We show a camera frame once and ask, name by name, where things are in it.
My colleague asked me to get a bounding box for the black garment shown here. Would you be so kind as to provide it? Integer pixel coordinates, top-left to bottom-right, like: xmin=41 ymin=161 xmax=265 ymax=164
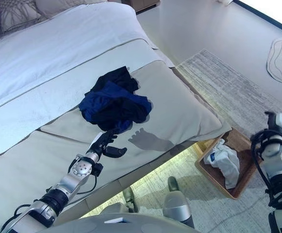
xmin=89 ymin=66 xmax=154 ymax=132

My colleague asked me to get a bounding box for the grey robot torso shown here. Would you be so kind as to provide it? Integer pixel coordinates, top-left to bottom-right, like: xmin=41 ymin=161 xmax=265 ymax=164
xmin=51 ymin=202 xmax=201 ymax=233

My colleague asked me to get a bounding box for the blue garment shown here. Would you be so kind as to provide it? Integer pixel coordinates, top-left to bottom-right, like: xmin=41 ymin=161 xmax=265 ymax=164
xmin=79 ymin=81 xmax=154 ymax=129

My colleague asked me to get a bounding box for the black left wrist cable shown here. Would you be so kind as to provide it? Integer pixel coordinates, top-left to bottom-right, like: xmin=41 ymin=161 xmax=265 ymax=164
xmin=80 ymin=174 xmax=98 ymax=195

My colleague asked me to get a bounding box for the patterned decorative pillow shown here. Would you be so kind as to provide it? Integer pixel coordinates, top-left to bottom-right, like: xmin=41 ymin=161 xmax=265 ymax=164
xmin=0 ymin=0 xmax=48 ymax=36

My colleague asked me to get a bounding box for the brown nightstand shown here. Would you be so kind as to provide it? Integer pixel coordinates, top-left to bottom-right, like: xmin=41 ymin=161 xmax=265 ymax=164
xmin=128 ymin=0 xmax=161 ymax=13

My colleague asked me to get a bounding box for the white duvet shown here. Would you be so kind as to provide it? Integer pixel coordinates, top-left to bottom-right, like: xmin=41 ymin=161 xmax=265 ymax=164
xmin=0 ymin=2 xmax=176 ymax=115

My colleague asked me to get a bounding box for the silver robot leg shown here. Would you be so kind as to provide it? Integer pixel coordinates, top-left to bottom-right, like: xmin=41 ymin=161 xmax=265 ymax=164
xmin=99 ymin=186 xmax=139 ymax=219
xmin=162 ymin=176 xmax=195 ymax=229

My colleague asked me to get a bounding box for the silver left robot leg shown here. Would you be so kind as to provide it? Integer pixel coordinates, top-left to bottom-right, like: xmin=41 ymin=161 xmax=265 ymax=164
xmin=99 ymin=186 xmax=139 ymax=219

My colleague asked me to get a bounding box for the white garment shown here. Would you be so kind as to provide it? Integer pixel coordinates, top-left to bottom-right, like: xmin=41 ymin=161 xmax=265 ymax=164
xmin=203 ymin=138 xmax=241 ymax=190

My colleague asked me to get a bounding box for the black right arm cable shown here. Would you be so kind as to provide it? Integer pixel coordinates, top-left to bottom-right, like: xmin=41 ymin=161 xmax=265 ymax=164
xmin=250 ymin=130 xmax=282 ymax=207

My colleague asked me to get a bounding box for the woven wicker basket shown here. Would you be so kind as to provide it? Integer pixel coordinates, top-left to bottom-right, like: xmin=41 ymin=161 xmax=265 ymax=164
xmin=194 ymin=127 xmax=263 ymax=200

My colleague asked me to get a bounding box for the dark window frame strip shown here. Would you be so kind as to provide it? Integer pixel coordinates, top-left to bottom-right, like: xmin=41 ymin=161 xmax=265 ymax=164
xmin=235 ymin=0 xmax=282 ymax=38

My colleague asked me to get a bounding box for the grey striped rug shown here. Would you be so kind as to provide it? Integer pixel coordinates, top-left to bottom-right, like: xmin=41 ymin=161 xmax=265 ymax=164
xmin=87 ymin=48 xmax=282 ymax=233

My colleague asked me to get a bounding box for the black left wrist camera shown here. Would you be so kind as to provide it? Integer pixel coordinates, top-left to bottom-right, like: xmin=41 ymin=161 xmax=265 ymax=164
xmin=93 ymin=163 xmax=105 ymax=177

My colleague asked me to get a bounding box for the silver right robot leg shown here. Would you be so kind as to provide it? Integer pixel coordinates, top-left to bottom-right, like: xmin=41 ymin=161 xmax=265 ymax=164
xmin=162 ymin=176 xmax=195 ymax=229

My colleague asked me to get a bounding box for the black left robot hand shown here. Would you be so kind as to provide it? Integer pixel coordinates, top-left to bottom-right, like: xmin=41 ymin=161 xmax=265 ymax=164
xmin=89 ymin=128 xmax=128 ymax=158

